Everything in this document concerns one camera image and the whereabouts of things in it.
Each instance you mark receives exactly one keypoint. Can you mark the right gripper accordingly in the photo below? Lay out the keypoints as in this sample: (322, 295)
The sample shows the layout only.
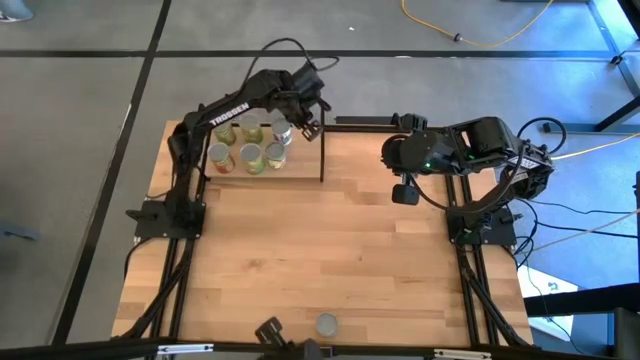
(415, 150)

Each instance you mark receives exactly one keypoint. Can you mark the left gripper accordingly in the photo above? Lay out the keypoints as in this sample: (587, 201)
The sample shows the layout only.
(297, 107)

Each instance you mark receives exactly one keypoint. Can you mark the green can round fruit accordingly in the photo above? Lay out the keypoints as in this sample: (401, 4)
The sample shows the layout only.
(275, 151)

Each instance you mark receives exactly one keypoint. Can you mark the yellow-green peach can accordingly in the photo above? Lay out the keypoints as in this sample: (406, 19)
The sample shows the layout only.
(250, 125)

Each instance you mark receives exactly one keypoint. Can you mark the light green fruit can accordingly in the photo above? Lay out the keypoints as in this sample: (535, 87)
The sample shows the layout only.
(251, 155)

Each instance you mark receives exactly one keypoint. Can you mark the green can labelled Orange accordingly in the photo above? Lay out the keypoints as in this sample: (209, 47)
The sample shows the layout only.
(226, 131)

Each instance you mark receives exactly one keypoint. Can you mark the red yellow pineapple can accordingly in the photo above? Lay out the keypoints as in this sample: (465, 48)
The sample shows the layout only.
(220, 152)

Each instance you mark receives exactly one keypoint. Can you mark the yellow can red circles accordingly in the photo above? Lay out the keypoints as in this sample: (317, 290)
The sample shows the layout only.
(327, 324)

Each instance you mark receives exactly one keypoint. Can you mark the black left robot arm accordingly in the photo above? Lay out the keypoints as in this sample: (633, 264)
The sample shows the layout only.
(227, 107)

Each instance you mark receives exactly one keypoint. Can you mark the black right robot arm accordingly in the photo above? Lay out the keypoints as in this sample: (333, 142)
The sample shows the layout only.
(490, 135)

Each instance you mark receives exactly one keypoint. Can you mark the black metal floor stand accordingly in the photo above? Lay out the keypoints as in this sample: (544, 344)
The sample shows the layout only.
(585, 128)

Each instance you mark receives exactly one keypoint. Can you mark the white floor sheet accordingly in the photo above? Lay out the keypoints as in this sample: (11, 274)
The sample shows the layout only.
(537, 282)

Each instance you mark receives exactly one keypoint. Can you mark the black front beam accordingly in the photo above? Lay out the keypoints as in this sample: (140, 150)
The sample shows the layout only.
(380, 354)

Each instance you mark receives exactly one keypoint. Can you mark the black floor beam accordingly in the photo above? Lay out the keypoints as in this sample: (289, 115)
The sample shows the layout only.
(590, 300)

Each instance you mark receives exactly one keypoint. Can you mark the grey floor box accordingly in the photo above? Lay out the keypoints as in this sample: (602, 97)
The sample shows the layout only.
(627, 335)

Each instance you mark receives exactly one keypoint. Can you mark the person's shoe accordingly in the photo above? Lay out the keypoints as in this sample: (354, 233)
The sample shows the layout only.
(15, 12)

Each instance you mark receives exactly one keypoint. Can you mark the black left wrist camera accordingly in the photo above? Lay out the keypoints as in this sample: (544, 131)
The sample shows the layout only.
(309, 81)

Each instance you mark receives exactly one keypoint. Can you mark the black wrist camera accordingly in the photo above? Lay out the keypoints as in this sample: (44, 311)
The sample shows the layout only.
(309, 81)
(405, 195)

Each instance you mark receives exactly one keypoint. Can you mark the black rear frame rail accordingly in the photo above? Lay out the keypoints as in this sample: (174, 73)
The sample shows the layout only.
(360, 129)

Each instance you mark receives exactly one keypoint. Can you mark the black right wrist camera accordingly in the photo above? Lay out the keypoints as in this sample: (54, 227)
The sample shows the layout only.
(405, 195)

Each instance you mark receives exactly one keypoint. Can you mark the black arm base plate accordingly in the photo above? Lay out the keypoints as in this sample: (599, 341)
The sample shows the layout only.
(500, 235)
(150, 230)

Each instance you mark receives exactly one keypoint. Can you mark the black aluminium frame rails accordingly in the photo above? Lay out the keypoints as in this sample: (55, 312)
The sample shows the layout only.
(182, 300)
(468, 300)

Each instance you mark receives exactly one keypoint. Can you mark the silver metal bracket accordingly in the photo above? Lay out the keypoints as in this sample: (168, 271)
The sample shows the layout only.
(462, 354)
(185, 349)

